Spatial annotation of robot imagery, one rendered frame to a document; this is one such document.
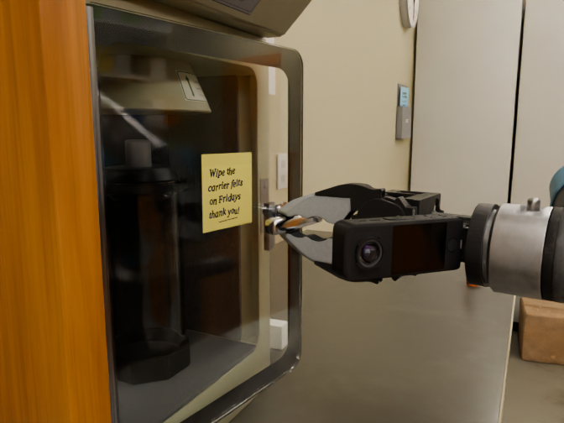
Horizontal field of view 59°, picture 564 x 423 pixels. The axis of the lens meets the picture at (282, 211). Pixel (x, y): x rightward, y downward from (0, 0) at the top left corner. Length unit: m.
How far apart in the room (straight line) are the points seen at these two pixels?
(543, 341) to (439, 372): 2.41
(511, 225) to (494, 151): 2.95
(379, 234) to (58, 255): 0.23
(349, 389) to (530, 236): 0.40
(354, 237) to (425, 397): 0.40
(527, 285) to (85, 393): 0.32
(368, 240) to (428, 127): 3.05
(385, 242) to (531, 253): 0.11
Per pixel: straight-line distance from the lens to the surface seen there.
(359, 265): 0.38
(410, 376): 0.79
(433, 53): 3.45
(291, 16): 0.63
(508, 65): 3.39
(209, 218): 0.49
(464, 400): 0.75
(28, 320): 0.32
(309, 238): 0.50
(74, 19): 0.30
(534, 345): 3.22
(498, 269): 0.43
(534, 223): 0.42
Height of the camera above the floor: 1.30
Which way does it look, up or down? 9 degrees down
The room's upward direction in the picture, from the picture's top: straight up
